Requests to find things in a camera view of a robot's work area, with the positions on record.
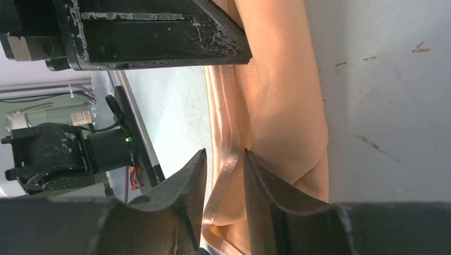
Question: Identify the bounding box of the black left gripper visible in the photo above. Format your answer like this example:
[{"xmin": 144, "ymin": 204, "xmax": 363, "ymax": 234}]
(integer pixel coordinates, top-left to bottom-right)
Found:
[{"xmin": 1, "ymin": 0, "xmax": 71, "ymax": 71}]

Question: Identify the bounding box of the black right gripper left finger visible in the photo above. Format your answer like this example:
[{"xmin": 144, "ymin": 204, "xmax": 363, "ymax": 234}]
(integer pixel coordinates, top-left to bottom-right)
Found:
[{"xmin": 1, "ymin": 149, "xmax": 207, "ymax": 254}]

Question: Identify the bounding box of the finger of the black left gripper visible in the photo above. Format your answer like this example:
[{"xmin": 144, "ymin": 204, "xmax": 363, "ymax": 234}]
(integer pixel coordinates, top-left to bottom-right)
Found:
[{"xmin": 53, "ymin": 0, "xmax": 252, "ymax": 71}]

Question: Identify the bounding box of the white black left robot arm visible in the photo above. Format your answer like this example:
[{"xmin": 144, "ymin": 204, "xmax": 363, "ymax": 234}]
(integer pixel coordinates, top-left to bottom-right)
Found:
[{"xmin": 1, "ymin": 1, "xmax": 252, "ymax": 194}]

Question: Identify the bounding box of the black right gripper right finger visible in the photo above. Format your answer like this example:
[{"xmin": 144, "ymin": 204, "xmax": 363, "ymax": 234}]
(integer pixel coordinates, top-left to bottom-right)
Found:
[{"xmin": 244, "ymin": 150, "xmax": 450, "ymax": 254}]

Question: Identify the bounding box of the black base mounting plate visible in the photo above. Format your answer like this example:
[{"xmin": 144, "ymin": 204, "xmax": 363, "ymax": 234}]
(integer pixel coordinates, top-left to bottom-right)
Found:
[{"xmin": 106, "ymin": 86, "xmax": 165, "ymax": 188}]

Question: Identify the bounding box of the peach satin napkin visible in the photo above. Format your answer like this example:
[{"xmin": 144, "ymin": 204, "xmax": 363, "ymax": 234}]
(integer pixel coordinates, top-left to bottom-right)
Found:
[{"xmin": 202, "ymin": 1, "xmax": 329, "ymax": 254}]

